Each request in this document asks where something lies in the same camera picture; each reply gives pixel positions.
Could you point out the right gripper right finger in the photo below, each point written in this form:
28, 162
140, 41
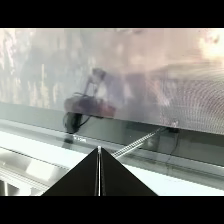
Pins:
120, 180

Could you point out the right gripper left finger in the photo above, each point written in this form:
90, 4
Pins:
83, 180

